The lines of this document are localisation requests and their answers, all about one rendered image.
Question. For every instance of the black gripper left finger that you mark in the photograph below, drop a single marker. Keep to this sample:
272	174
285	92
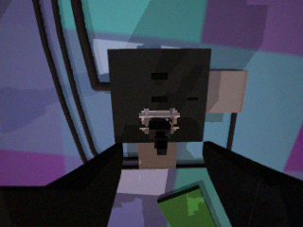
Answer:
83	197

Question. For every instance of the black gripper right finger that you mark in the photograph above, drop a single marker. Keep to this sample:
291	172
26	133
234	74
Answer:
253	195

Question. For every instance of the green flat rectangular slab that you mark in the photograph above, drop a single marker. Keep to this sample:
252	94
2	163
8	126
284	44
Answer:
187	208

